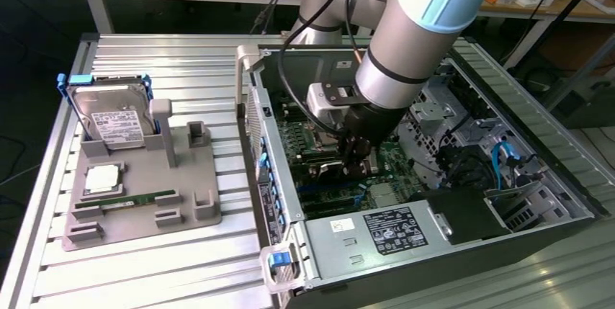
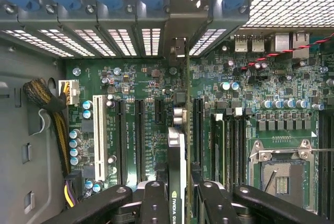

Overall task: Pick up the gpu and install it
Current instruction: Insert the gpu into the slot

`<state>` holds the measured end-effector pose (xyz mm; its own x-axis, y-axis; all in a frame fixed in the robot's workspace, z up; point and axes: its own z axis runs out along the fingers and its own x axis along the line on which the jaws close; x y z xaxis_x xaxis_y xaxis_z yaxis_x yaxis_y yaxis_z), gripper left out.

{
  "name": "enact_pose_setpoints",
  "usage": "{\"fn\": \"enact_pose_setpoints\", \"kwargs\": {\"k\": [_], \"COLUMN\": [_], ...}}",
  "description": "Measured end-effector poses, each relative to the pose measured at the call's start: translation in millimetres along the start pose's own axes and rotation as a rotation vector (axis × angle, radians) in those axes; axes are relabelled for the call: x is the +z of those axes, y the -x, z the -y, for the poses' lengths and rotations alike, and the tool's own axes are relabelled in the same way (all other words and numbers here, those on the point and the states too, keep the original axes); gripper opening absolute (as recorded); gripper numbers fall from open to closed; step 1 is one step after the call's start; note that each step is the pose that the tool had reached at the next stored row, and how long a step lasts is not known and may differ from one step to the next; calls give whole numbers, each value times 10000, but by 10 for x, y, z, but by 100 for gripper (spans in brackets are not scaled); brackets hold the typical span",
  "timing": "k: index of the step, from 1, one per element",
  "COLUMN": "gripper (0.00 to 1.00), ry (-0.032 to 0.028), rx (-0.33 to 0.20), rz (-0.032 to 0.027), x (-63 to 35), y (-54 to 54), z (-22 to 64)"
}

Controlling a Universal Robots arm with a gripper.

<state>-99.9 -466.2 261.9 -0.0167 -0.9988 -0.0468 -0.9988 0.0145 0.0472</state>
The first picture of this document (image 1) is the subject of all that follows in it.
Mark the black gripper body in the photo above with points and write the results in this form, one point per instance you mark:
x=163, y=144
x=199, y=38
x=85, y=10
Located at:
x=373, y=121

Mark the graphics card with metal bracket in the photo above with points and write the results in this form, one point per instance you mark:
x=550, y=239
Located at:
x=327, y=174

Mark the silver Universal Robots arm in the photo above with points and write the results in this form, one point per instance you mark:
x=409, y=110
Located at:
x=409, y=35

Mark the CPU socket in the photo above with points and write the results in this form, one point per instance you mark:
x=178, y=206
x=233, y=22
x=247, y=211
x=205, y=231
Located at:
x=325, y=141

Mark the green motherboard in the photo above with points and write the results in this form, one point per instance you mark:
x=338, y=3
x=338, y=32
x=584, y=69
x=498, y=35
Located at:
x=400, y=165

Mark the silver chipset heatsink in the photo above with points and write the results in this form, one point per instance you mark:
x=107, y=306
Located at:
x=388, y=194

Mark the blue expansion slot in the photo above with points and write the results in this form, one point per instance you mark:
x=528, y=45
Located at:
x=313, y=188

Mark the metal disk bay cage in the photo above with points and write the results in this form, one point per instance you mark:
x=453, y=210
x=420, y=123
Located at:
x=437, y=125

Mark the grey power supply unit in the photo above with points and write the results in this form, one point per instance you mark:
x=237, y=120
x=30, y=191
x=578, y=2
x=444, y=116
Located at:
x=346, y=240

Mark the blue case latch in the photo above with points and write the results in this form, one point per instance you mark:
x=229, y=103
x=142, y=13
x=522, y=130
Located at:
x=279, y=259

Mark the open black PC case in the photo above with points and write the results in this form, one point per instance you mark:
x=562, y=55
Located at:
x=529, y=114

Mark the grey plastic parts rack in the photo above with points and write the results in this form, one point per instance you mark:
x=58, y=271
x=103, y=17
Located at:
x=145, y=175

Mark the dark box on floor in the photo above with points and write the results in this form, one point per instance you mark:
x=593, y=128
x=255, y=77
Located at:
x=586, y=103

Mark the green RAM stick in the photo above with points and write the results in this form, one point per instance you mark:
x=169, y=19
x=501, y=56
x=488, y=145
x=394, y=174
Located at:
x=130, y=201

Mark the hard disk in blue carrier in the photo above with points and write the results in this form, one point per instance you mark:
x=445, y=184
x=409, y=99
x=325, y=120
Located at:
x=113, y=114

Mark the silver CPU chip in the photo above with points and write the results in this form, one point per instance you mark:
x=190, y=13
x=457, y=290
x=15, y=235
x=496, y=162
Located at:
x=102, y=178

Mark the black slanted tripod pole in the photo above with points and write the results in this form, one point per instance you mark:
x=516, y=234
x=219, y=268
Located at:
x=566, y=4

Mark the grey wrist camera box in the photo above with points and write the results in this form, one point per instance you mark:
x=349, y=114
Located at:
x=325, y=107

